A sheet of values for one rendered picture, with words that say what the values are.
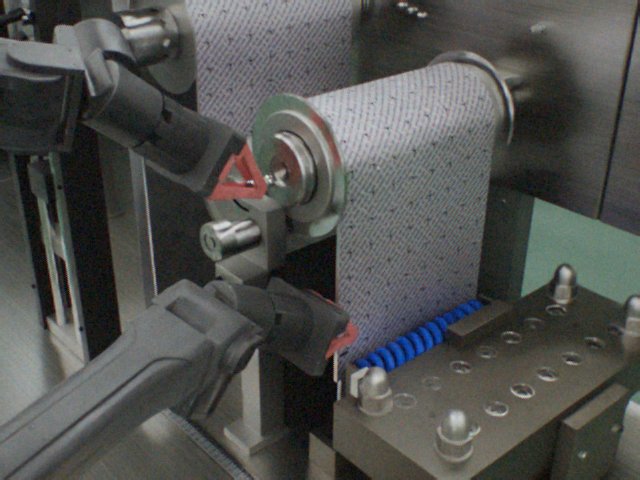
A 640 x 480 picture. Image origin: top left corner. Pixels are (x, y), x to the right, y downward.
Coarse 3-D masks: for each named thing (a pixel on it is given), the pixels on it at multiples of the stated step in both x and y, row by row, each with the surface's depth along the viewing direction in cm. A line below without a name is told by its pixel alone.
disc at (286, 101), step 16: (272, 96) 82; (288, 96) 80; (272, 112) 82; (304, 112) 78; (320, 112) 77; (256, 128) 85; (320, 128) 77; (256, 144) 86; (336, 144) 76; (256, 160) 87; (336, 160) 77; (336, 176) 78; (336, 192) 78; (336, 208) 79; (288, 224) 86; (304, 224) 84; (320, 224) 82; (336, 224) 80
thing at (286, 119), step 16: (288, 112) 80; (496, 112) 92; (272, 128) 82; (288, 128) 80; (304, 128) 78; (496, 128) 93; (320, 144) 77; (320, 160) 78; (320, 176) 79; (320, 192) 80; (288, 208) 84; (304, 208) 82; (320, 208) 80
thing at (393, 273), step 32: (448, 192) 90; (480, 192) 95; (384, 224) 85; (416, 224) 89; (448, 224) 93; (480, 224) 97; (352, 256) 83; (384, 256) 87; (416, 256) 91; (448, 256) 95; (480, 256) 99; (352, 288) 85; (384, 288) 89; (416, 288) 93; (448, 288) 97; (352, 320) 87; (384, 320) 91; (416, 320) 95; (352, 352) 89
